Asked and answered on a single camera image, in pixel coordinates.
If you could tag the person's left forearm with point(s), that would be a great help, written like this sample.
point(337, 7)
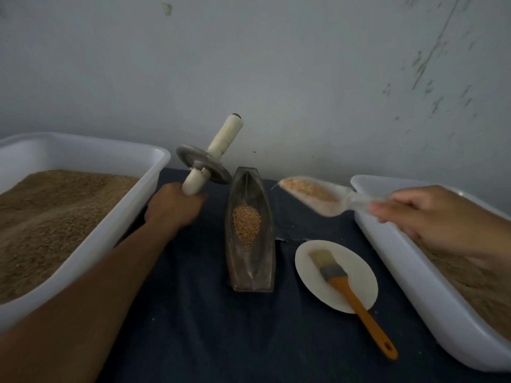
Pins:
point(72, 315)

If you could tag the boat-shaped metal grinding trough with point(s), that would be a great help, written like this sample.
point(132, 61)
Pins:
point(251, 263)

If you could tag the person's right hand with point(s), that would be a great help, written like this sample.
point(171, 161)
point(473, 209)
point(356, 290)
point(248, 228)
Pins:
point(435, 215)

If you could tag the dark blue table cloth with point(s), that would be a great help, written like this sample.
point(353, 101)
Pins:
point(207, 331)

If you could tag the white round plate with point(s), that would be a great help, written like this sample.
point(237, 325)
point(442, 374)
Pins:
point(315, 275)

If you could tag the white plastic tub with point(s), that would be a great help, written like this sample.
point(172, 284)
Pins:
point(415, 275)
point(120, 215)

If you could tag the large brown grain heap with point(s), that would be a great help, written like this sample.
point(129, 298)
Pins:
point(48, 223)
point(475, 287)

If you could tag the white plastic scoop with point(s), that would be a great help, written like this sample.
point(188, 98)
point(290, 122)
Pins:
point(323, 205)

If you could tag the person's left hand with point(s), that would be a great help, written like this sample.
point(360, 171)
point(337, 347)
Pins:
point(173, 209)

